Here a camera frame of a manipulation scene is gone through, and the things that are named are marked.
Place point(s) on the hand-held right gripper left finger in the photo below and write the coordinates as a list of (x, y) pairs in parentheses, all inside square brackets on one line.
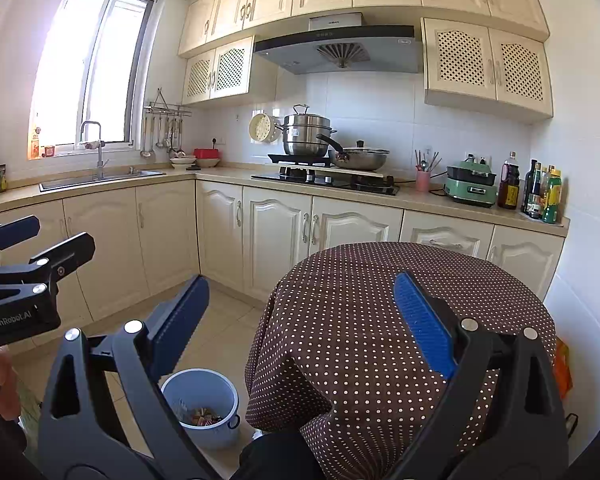
[(182, 320)]

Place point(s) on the pile of snack wrappers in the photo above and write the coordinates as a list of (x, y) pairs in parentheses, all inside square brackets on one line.
[(202, 415)]

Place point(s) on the steel kitchen sink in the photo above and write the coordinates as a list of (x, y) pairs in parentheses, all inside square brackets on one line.
[(100, 180)]

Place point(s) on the steel kitchen faucet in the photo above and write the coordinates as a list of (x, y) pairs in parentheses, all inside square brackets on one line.
[(99, 160)]

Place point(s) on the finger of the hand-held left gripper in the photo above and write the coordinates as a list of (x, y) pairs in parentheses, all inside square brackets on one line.
[(70, 252), (15, 230)]

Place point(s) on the green yellow bottle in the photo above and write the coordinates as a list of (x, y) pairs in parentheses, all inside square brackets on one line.
[(552, 202)]

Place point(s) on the large cream lattice cabinet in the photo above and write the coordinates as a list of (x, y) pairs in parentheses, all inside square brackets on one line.
[(485, 65)]

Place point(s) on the steel wok with lid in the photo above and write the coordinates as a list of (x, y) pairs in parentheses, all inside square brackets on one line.
[(360, 157)]

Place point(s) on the green electric cooker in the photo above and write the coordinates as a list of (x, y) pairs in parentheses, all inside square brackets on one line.
[(470, 187)]

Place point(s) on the black induction cooker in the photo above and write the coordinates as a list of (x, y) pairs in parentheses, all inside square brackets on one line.
[(290, 159)]

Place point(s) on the person's left hand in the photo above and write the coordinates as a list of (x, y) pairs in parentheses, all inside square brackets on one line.
[(4, 380)]

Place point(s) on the pink utensil holder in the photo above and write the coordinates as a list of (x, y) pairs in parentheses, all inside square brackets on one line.
[(422, 181)]

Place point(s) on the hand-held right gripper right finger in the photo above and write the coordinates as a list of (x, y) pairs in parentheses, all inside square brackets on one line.
[(425, 320)]

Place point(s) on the beige bowl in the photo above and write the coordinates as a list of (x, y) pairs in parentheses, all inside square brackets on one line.
[(208, 163)]

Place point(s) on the orange bag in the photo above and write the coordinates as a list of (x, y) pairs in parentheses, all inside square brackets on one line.
[(562, 365)]

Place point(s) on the wooden board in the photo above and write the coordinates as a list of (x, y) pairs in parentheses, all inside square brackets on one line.
[(365, 172)]

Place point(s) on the black gas stove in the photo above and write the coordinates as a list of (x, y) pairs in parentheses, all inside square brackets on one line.
[(325, 184)]

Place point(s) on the small cream lattice cabinet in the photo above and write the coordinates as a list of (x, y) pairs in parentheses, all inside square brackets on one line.
[(227, 67)]

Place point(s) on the dark glass bottle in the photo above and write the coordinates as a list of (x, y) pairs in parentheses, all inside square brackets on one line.
[(539, 200), (530, 192)]

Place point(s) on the pale blue plastic bin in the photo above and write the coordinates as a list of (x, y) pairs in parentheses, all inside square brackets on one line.
[(220, 435)]

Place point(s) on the red box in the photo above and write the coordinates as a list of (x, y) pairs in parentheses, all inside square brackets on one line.
[(208, 153)]

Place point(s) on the grey range hood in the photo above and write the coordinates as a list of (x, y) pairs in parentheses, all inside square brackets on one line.
[(340, 55)]

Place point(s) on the cream round colander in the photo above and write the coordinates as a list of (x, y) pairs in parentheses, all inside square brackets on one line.
[(262, 127)]

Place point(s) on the hanging utensil rack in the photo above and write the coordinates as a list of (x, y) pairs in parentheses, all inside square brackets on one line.
[(167, 110)]

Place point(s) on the white bowl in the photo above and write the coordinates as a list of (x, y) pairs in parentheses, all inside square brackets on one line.
[(182, 161)]

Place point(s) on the brown polka dot table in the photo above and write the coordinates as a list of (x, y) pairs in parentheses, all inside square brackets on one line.
[(355, 335)]

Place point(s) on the soy sauce bottle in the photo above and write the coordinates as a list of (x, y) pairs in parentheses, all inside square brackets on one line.
[(508, 190)]

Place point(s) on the sliding kitchen window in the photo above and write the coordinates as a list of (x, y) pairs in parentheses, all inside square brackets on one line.
[(95, 65)]

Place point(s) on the steel steamer pot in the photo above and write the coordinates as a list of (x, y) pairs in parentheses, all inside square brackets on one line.
[(305, 135)]

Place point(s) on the small dark lidded jar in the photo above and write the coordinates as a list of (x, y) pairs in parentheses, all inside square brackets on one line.
[(1, 180)]

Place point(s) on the small red jar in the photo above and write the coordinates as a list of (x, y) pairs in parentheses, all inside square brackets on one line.
[(48, 151)]

